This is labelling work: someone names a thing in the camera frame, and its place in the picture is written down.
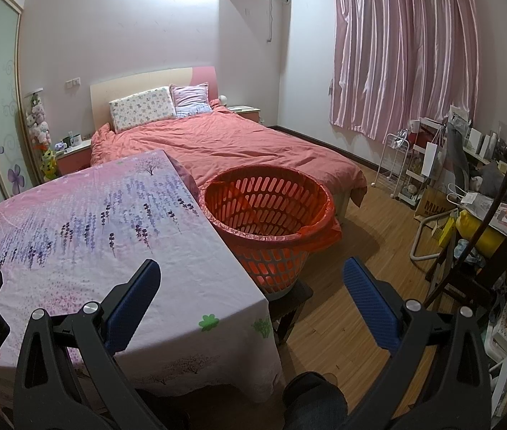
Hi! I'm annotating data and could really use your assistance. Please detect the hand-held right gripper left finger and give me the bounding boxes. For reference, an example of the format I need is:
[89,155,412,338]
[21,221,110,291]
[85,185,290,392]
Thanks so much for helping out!
[11,257,164,430]

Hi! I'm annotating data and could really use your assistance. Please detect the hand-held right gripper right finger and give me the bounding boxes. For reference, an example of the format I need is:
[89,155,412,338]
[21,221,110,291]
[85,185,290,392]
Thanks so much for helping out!
[342,257,491,430]

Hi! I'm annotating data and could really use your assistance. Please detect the orange plastic laundry basket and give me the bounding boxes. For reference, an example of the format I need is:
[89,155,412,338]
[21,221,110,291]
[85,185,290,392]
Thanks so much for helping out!
[200,165,342,302]

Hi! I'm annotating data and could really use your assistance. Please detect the dark stool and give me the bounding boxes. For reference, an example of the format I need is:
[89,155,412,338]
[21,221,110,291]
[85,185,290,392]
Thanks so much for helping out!
[266,281,315,347]

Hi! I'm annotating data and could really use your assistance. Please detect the person's leg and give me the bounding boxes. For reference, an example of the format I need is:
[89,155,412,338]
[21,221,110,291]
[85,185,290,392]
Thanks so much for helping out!
[282,370,349,430]

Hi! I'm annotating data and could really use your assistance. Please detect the pink lavender print tablecloth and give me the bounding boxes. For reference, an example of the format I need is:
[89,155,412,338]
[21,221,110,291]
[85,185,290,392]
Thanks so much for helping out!
[0,149,282,405]

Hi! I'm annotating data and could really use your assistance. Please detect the yellow cushion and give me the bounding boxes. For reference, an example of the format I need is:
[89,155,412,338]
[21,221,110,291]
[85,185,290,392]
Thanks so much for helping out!
[456,214,507,270]

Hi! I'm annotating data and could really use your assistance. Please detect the white storage trolley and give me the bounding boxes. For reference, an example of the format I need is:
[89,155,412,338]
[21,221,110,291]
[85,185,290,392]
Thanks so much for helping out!
[398,116,449,209]

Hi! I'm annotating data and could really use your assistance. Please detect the white paper bag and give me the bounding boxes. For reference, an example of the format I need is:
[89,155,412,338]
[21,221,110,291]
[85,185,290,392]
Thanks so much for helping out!
[423,140,443,176]

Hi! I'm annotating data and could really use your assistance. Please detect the pink and white nightstand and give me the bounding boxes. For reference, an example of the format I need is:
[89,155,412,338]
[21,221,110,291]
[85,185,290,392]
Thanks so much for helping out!
[53,138,93,176]
[226,105,262,124]

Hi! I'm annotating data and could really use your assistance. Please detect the dark wooden chair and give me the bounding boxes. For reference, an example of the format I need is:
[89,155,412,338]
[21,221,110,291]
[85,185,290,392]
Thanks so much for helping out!
[423,145,507,324]

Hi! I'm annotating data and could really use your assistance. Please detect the yellow green frog toy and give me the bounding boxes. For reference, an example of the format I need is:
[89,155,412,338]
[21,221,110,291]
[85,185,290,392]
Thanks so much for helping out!
[40,147,60,181]

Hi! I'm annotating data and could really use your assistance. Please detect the grey office chair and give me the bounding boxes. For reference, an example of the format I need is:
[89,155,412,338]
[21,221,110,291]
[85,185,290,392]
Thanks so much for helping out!
[445,120,474,199]

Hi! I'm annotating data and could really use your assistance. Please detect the bed with pink duvet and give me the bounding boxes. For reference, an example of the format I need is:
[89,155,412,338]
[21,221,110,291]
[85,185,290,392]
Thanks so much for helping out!
[89,105,368,209]

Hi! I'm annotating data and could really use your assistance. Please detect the white floral pillow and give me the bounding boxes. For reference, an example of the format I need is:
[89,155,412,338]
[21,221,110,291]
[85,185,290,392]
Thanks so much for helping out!
[109,85,177,134]

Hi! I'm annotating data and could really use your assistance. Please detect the hanging stuffed toys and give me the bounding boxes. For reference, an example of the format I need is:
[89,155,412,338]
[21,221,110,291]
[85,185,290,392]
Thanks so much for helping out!
[26,91,51,147]

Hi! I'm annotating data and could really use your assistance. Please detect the pink striped pillow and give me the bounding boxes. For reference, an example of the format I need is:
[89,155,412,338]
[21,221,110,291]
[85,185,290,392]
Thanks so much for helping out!
[170,83,214,119]

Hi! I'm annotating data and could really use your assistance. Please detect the cream and pink headboard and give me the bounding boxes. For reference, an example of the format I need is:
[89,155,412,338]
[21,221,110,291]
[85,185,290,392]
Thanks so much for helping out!
[89,66,219,134]

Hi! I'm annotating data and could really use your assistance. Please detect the pink striped curtain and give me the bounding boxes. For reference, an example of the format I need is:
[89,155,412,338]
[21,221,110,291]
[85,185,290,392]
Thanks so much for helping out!
[330,0,480,141]

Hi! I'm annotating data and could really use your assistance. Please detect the white metal chair frame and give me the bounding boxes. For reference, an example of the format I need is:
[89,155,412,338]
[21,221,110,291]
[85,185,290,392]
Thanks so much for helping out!
[410,214,452,270]

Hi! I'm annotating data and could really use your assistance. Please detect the white wire rack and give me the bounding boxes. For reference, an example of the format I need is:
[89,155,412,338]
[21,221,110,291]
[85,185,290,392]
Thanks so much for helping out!
[377,129,411,199]

